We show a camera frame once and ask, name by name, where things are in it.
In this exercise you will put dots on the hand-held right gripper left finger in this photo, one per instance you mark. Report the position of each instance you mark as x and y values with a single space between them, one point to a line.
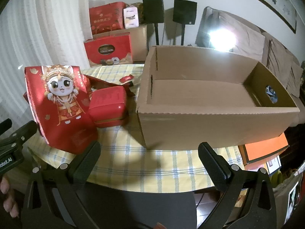
85 163

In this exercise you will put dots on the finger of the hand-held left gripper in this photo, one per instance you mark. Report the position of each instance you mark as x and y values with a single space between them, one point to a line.
5 125
23 131

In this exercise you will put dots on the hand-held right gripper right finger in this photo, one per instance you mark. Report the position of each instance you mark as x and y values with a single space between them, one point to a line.
212 163

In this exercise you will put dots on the red cartoon print gift bag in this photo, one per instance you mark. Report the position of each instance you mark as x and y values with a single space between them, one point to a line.
64 114

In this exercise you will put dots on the large cardboard box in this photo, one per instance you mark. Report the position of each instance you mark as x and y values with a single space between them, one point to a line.
190 124

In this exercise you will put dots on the red tin box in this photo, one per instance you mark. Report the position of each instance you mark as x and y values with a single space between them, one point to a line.
107 105

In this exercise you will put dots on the small red pouch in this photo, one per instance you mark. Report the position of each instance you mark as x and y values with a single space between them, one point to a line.
126 78

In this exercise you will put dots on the person's left hand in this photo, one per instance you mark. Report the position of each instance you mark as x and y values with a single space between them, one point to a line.
8 195

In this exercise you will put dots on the yellow checked tablecloth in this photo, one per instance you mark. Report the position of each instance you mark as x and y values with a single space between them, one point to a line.
133 157

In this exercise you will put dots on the orange box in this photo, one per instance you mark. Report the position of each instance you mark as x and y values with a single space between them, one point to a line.
264 148

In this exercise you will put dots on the green item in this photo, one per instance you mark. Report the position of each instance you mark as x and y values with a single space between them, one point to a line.
277 177

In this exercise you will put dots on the white curtain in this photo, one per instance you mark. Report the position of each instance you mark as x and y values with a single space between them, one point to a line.
35 40

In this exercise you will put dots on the red pastry picture gift box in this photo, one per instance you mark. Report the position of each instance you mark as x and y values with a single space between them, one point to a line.
107 50

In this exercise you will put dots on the bright light panel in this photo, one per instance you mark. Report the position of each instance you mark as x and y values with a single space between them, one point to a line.
222 39

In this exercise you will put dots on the black speaker stand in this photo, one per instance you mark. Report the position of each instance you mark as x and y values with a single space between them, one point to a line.
183 35
157 34

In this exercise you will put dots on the closed brown cardboard box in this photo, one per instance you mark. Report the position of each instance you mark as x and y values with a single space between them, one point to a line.
139 43

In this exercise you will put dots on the large beige cushion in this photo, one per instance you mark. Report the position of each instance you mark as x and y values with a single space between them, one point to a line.
245 33

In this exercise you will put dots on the beige sofa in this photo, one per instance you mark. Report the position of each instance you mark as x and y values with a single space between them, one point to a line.
269 34

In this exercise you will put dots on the red gift box gold print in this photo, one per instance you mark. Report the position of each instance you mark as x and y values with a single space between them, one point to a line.
106 16

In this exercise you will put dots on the small white box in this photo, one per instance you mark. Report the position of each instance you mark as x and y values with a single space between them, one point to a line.
131 16

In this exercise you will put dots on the black speaker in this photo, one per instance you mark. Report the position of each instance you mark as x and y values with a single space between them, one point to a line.
153 9
184 12

